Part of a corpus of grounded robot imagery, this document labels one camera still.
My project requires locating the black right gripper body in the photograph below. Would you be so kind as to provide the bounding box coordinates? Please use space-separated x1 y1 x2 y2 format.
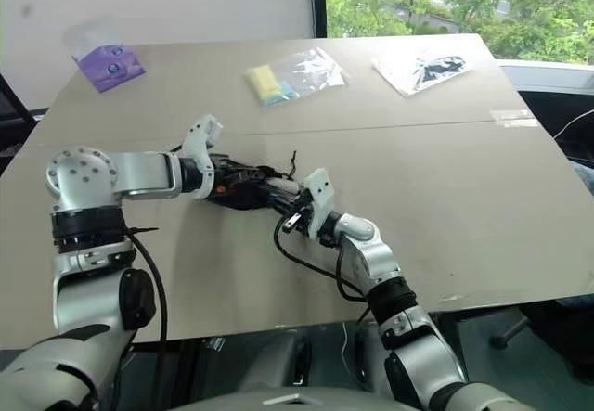
286 190 322 238

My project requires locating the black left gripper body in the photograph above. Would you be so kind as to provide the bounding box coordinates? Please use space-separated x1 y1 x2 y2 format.
203 152 243 204

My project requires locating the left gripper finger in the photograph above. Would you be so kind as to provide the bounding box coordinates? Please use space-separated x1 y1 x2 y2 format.
230 155 270 173
230 171 266 188

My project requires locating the light blue cloth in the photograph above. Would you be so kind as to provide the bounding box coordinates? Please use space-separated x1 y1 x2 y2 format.
265 80 299 108

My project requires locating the yellow sponge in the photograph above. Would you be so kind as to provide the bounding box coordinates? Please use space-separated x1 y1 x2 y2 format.
245 63 285 102

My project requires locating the clear plastic bag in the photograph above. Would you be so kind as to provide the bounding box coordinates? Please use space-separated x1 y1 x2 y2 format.
243 47 352 109

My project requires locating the dark grey rounded shape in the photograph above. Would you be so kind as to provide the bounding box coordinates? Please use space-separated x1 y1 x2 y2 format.
239 329 313 390

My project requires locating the purple tissue pack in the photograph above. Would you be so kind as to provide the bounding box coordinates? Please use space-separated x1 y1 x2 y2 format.
62 20 148 94

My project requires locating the clear bag with black item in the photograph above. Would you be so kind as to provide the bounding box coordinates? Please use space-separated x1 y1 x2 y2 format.
370 49 475 99

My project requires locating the clear tape strip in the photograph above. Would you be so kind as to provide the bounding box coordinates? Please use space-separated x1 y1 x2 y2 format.
488 109 540 130

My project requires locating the black chair base leg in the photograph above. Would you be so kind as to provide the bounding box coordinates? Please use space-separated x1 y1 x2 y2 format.
490 313 531 350

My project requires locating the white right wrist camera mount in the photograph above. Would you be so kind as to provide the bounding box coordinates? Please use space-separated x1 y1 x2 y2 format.
303 166 337 241

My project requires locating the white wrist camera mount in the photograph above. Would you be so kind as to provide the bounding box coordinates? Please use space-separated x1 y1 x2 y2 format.
178 113 225 199
303 166 337 241

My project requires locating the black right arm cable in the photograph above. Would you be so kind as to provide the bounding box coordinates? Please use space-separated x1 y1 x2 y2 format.
272 213 372 302

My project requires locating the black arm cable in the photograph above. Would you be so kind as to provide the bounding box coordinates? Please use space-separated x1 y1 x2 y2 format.
123 225 171 387
272 213 372 302

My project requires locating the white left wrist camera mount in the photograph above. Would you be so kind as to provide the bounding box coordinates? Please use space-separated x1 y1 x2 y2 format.
178 113 225 199

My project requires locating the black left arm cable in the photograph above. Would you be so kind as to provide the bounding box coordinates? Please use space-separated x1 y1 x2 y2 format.
123 225 171 387

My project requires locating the thin white cable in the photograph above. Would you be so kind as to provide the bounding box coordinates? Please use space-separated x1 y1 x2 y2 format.
340 321 355 364

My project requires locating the black window frame post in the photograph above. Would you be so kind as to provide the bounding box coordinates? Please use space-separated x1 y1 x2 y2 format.
309 0 329 39

